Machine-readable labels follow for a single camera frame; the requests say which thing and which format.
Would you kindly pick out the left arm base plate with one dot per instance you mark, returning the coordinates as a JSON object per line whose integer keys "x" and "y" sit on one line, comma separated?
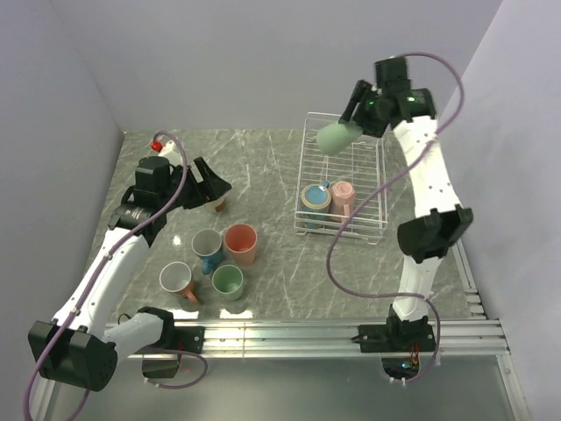
{"x": 185, "y": 338}

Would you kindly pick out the blue butterfly mug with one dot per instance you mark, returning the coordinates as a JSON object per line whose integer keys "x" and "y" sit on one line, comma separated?
{"x": 315, "y": 201}

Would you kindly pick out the steel and brown cup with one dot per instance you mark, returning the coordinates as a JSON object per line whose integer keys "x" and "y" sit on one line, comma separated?
{"x": 216, "y": 206}

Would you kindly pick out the small green cup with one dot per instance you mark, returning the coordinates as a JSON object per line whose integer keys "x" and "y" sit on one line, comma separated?
{"x": 228, "y": 281}

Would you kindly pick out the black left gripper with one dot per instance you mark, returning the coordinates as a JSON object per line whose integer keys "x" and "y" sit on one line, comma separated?
{"x": 209, "y": 189}

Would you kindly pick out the pink faceted mug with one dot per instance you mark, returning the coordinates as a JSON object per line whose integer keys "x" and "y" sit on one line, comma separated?
{"x": 343, "y": 197}

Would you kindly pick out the green tumbler cup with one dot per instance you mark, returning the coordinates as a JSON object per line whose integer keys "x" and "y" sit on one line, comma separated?
{"x": 334, "y": 138}

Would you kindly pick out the coral pink tumbler cup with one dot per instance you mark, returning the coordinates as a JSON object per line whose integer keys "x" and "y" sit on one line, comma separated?
{"x": 241, "y": 241}

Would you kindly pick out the aluminium rail frame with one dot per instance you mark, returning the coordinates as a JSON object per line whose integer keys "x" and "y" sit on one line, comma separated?
{"x": 472, "y": 352}

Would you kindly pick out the orange mug grey interior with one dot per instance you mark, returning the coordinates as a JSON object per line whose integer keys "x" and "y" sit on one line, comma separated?
{"x": 177, "y": 278}

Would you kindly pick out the white wire dish rack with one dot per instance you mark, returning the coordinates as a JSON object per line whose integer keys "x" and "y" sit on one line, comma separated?
{"x": 362, "y": 163}

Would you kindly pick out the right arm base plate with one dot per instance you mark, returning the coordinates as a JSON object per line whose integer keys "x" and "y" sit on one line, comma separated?
{"x": 399, "y": 337}

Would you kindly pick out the blue mug grey interior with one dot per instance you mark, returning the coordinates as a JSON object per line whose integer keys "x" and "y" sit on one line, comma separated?
{"x": 207, "y": 244}

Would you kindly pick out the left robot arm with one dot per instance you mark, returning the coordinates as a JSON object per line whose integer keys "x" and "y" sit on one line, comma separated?
{"x": 76, "y": 347}

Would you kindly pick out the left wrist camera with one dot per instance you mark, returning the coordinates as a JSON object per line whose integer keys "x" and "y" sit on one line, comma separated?
{"x": 168, "y": 150}

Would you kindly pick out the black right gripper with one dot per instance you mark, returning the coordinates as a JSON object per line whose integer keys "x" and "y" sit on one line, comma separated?
{"x": 361, "y": 92}

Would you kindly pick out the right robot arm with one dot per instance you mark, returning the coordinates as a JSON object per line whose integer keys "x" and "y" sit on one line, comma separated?
{"x": 440, "y": 218}

